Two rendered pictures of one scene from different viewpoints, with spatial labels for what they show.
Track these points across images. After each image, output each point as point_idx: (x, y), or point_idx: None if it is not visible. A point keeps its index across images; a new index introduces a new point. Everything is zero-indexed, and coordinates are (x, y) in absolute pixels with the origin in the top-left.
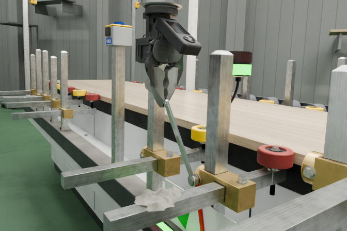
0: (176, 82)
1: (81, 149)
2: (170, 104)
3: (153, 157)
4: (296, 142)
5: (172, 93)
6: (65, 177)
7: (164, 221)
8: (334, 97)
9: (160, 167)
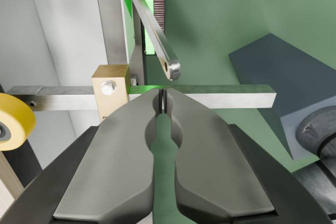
0: (95, 133)
1: (150, 214)
2: None
3: None
4: None
5: (126, 103)
6: (274, 92)
7: (141, 31)
8: None
9: (128, 79)
